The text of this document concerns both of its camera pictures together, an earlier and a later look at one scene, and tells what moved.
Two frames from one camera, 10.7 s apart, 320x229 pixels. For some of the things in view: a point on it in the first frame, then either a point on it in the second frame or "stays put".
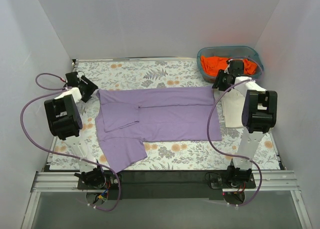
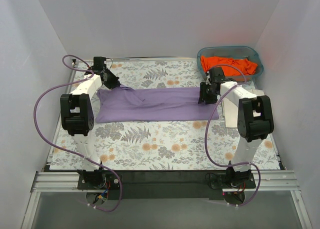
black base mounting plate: (166, 185) stays put
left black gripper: (88, 88) -> (111, 80)
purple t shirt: (126, 118) stays put
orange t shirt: (211, 65) stays put
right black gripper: (219, 80) -> (206, 94)
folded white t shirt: (232, 103) stays put
